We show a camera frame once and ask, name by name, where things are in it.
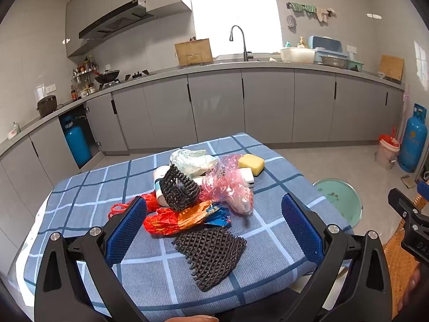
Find metal bowl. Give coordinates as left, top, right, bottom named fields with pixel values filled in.
left=321, top=56, right=349, bottom=68

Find curled black foam mesh sleeve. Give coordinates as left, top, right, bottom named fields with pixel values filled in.
left=159, top=164, right=202, bottom=213

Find orange snack wrapper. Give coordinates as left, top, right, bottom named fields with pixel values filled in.
left=176, top=200, right=215, bottom=230

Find yellow sponge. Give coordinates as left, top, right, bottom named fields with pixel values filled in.
left=238, top=154, right=265, bottom=176

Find red plastic bag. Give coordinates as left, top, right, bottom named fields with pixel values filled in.
left=108, top=193, right=160, bottom=220

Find blue snack wrapper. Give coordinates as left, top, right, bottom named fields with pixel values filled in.
left=204, top=203, right=232, bottom=229

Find small wooden cutting board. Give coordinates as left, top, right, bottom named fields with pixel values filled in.
left=379, top=54, right=405, bottom=82

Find white bucket with red bag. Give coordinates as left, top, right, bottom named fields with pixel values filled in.
left=375, top=134, right=401, bottom=170

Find blue dish rack box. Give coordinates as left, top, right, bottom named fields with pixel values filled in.
left=308, top=35, right=349, bottom=66

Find wicker chair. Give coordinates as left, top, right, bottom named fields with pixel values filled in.
left=382, top=191, right=429, bottom=309

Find black wok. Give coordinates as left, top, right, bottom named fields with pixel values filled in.
left=90, top=69, right=120, bottom=85

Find white cylindrical container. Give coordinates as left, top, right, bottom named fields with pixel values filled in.
left=153, top=166, right=175, bottom=207

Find pink broom handle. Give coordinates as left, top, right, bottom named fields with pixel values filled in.
left=400, top=85, right=411, bottom=141

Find gas stove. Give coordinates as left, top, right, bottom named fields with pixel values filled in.
left=101, top=70, right=156, bottom=89

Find black kitchen faucet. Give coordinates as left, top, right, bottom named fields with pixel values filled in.
left=230, top=25, right=253, bottom=62

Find dark rice cooker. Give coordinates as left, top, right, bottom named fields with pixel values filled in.
left=37, top=96, right=58, bottom=119

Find spice rack with bottles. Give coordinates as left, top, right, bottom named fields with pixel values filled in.
left=70, top=55, right=99, bottom=101

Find grey kitchen counter cabinets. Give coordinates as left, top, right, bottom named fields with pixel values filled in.
left=0, top=58, right=406, bottom=215

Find pink plastic bag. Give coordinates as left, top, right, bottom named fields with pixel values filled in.
left=200, top=154, right=255, bottom=216

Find blue gas cylinder under counter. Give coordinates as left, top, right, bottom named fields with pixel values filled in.
left=64, top=116, right=93, bottom=168

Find blue plaid tablecloth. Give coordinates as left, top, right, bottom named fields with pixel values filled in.
left=17, top=132, right=354, bottom=316

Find beige hanging cloth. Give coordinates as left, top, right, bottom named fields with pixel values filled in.
left=316, top=6, right=336, bottom=24

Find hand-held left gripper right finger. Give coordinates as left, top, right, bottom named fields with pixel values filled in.
left=282, top=193, right=395, bottom=322

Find white flat box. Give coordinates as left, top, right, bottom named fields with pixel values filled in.
left=239, top=168, right=255, bottom=188

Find tall blue gas cylinder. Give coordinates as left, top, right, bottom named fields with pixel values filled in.
left=397, top=103, right=428, bottom=173

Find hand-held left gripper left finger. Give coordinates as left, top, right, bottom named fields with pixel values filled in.
left=34, top=195, right=150, bottom=322

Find bright window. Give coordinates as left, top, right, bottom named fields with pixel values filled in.
left=188, top=0, right=284, bottom=57

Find white plastic basin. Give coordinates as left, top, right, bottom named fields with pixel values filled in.
left=280, top=47, right=316, bottom=64

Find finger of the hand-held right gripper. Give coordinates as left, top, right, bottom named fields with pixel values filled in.
left=388, top=188, right=429, bottom=233

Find green striped towel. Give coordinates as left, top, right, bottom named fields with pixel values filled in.
left=288, top=2, right=317, bottom=16

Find black range hood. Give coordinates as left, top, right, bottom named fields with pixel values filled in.
left=78, top=0, right=156, bottom=41

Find white plastic bag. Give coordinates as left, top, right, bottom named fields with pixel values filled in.
left=169, top=148, right=220, bottom=178

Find large wooden cutting board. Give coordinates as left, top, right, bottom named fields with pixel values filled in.
left=174, top=38, right=214, bottom=66

